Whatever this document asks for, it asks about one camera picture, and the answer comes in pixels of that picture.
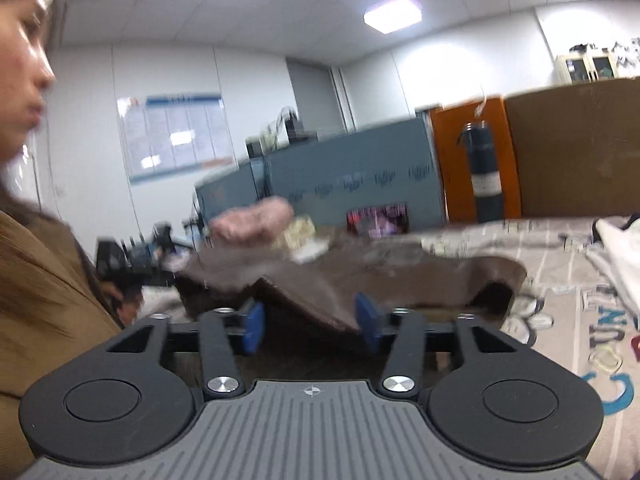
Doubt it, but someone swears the blue foam board panel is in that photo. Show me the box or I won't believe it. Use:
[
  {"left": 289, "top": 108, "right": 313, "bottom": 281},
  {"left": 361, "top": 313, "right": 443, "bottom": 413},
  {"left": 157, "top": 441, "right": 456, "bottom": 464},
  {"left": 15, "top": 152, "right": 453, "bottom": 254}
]
[{"left": 195, "top": 117, "right": 446, "bottom": 231}]

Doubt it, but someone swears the brown leather jacket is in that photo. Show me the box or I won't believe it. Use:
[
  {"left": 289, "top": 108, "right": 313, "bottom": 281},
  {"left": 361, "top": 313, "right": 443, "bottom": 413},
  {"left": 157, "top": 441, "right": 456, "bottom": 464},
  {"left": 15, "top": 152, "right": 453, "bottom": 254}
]
[{"left": 176, "top": 237, "right": 527, "bottom": 334}]

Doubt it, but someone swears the orange board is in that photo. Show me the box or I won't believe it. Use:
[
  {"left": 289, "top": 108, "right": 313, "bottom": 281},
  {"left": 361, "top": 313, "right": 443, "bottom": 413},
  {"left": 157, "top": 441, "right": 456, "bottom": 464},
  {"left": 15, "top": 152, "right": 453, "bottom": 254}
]
[{"left": 428, "top": 96, "right": 523, "bottom": 224}]

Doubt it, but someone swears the brown cardboard sheet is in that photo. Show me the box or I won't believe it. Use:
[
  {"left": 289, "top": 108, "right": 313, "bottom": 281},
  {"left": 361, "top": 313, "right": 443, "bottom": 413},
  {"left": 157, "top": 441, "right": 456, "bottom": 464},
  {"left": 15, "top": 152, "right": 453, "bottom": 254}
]
[{"left": 506, "top": 78, "right": 640, "bottom": 218}]

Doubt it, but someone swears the wall notice board poster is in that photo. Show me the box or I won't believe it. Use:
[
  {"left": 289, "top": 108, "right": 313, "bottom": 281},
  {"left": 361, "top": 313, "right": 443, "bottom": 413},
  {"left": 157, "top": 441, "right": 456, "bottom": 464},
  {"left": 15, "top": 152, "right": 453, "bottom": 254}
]
[{"left": 117, "top": 94, "right": 235, "bottom": 183}]

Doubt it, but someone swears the cream knitted garment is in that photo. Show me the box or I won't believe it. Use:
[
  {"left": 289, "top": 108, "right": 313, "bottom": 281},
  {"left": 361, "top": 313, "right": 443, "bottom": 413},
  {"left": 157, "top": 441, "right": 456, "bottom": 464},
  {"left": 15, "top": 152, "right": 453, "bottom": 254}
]
[{"left": 272, "top": 214, "right": 317, "bottom": 256}]

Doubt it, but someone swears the person in brown top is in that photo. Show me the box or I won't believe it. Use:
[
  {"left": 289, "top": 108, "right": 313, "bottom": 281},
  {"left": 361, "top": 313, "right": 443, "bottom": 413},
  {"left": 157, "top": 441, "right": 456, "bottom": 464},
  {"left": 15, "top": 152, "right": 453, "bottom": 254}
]
[{"left": 1, "top": 0, "right": 125, "bottom": 479}]

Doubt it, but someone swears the white wall cabinet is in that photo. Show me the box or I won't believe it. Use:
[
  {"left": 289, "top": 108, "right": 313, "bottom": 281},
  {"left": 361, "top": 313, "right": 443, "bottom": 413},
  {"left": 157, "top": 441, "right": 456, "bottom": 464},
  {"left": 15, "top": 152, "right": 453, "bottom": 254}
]
[{"left": 555, "top": 52, "right": 620, "bottom": 84}]

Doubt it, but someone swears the white garment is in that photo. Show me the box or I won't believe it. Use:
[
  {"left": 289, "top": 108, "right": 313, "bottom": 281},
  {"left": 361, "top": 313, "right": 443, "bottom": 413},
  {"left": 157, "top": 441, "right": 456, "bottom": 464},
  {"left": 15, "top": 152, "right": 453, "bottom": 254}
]
[{"left": 586, "top": 214, "right": 639, "bottom": 318}]

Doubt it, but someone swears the phone with lit screen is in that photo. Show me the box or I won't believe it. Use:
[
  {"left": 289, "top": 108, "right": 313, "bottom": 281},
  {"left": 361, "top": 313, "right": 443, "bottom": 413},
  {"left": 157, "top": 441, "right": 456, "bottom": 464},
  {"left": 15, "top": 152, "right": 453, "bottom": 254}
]
[{"left": 346, "top": 203, "right": 409, "bottom": 238}]

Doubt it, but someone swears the pink fluffy garment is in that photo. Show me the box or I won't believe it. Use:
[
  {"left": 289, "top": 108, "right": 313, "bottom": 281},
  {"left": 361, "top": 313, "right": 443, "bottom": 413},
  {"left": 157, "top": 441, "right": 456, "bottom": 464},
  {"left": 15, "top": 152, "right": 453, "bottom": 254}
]
[{"left": 208, "top": 197, "right": 294, "bottom": 246}]

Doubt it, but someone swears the dark blue rolled mat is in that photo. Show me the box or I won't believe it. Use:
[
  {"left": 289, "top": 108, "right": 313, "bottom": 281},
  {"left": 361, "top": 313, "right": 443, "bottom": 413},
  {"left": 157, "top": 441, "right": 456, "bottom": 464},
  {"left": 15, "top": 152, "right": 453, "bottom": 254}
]
[{"left": 459, "top": 122, "right": 504, "bottom": 223}]

